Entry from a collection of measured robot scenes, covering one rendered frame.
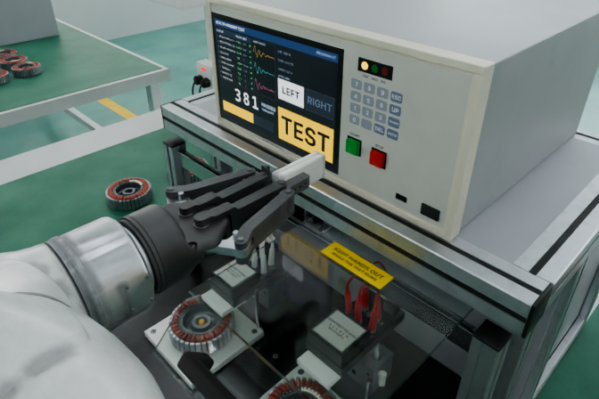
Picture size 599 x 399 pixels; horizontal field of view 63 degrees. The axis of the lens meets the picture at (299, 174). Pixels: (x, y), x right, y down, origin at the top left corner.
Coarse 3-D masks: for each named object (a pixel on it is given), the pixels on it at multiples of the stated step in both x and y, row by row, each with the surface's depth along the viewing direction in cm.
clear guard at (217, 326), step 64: (256, 256) 61; (320, 256) 61; (384, 256) 61; (192, 320) 54; (256, 320) 52; (320, 320) 52; (384, 320) 52; (448, 320) 52; (192, 384) 51; (256, 384) 47; (320, 384) 46; (384, 384) 46
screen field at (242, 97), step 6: (234, 90) 75; (240, 90) 74; (234, 96) 75; (240, 96) 74; (246, 96) 73; (252, 96) 72; (240, 102) 75; (246, 102) 74; (252, 102) 73; (258, 102) 72; (252, 108) 73; (258, 108) 72
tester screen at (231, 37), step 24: (216, 24) 72; (240, 48) 70; (264, 48) 66; (288, 48) 63; (312, 48) 60; (240, 72) 72; (264, 72) 68; (288, 72) 65; (312, 72) 61; (336, 72) 58; (264, 96) 70; (336, 96) 60; (240, 120) 77; (288, 144) 70
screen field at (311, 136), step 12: (288, 120) 68; (300, 120) 66; (312, 120) 65; (288, 132) 69; (300, 132) 67; (312, 132) 65; (324, 132) 64; (300, 144) 68; (312, 144) 66; (324, 144) 65
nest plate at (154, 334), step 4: (168, 316) 89; (164, 320) 89; (168, 320) 89; (156, 324) 88; (160, 324) 88; (164, 324) 88; (152, 328) 87; (156, 328) 87; (160, 328) 87; (164, 328) 87; (144, 332) 86; (148, 332) 86; (152, 332) 86; (156, 332) 86; (160, 332) 86; (164, 332) 86; (148, 336) 86; (152, 336) 86; (156, 336) 86; (160, 336) 86; (152, 340) 85; (156, 340) 85; (152, 344) 85; (156, 344) 84
